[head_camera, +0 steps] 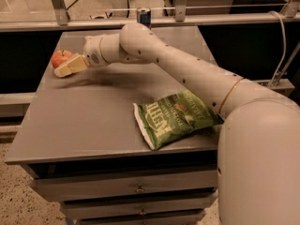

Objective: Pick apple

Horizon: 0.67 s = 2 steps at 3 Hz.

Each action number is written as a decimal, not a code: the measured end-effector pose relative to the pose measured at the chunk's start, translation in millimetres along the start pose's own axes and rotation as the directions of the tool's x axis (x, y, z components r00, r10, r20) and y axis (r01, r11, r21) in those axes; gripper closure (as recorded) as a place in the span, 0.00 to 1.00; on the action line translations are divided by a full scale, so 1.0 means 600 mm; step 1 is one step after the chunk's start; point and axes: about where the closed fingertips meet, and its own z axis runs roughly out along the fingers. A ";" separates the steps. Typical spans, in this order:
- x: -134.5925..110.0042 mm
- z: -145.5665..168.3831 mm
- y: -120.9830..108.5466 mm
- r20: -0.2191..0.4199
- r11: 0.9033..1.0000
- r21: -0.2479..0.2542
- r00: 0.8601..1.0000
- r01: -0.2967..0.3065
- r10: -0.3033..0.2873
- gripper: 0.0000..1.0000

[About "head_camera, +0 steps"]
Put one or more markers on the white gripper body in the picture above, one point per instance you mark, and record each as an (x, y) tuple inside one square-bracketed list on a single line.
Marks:
[(92, 52)]

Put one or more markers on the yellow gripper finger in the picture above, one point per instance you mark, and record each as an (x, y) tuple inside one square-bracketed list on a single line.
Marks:
[(76, 63)]

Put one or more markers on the red apple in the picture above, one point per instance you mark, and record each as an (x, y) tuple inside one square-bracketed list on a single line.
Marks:
[(60, 57)]

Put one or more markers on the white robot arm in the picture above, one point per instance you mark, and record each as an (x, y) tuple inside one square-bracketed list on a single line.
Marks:
[(258, 156)]

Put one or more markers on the blue silver drink can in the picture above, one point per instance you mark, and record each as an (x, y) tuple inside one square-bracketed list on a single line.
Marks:
[(144, 16)]

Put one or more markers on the green chip bag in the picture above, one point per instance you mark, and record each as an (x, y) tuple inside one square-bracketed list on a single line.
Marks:
[(173, 117)]

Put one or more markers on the top grey drawer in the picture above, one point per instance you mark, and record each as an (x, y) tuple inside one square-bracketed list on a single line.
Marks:
[(105, 186)]

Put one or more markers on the grey drawer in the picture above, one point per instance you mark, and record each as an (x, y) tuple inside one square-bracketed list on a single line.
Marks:
[(188, 217), (105, 186), (139, 206)]

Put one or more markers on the middle grey drawer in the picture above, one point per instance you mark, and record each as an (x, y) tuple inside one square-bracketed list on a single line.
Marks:
[(139, 206)]

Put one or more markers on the bottom grey drawer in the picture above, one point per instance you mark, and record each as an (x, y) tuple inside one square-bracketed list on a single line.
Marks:
[(188, 217)]

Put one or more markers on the metal railing frame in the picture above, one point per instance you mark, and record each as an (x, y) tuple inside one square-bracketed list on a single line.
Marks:
[(45, 15)]

